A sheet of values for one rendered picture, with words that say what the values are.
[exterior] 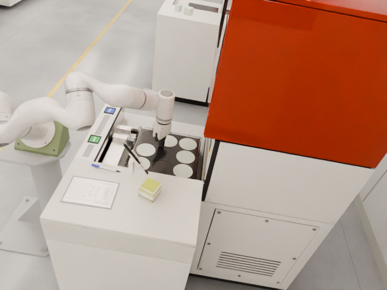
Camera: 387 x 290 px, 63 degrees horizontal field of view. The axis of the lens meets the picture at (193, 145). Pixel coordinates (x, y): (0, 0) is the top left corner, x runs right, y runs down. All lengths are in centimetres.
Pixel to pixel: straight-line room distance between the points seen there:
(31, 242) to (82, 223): 118
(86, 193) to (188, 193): 44
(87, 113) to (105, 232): 47
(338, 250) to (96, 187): 201
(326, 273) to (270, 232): 95
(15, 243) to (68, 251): 102
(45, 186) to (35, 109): 78
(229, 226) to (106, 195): 70
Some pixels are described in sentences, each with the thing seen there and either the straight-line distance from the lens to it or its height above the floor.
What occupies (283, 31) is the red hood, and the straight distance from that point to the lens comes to 112.
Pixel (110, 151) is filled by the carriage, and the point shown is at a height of 88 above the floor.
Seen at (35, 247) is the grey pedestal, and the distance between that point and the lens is 247.
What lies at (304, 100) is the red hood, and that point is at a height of 148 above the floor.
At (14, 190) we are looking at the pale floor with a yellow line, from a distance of 285.
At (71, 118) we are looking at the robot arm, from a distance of 127.
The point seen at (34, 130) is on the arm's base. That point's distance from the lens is 170.
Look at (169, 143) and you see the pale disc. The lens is 177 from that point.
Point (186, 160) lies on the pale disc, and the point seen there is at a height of 90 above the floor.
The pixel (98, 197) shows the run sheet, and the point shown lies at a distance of 142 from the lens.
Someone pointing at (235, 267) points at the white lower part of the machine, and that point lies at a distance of 214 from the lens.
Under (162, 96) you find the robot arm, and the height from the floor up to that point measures 124.
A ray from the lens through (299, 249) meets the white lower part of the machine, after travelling 196.
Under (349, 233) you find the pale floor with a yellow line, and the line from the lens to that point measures 301.
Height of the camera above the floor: 207
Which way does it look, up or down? 41 degrees down
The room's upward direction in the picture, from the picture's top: 11 degrees clockwise
